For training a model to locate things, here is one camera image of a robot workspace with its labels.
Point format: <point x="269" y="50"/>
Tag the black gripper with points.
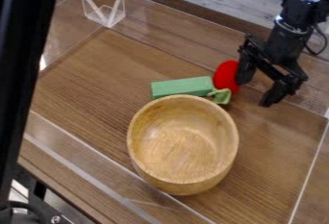
<point x="286" y="72"/>

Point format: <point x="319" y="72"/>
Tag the red plush strawberry green stem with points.
<point x="225" y="84"/>

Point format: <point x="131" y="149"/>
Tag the green rectangular block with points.
<point x="198" y="86"/>

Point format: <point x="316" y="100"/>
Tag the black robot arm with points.
<point x="274" y="56"/>

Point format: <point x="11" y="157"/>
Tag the wooden bowl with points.
<point x="182" y="143"/>

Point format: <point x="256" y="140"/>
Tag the black metal stand base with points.
<point x="35" y="211"/>

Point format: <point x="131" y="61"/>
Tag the black vertical frame post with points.
<point x="24" y="28"/>

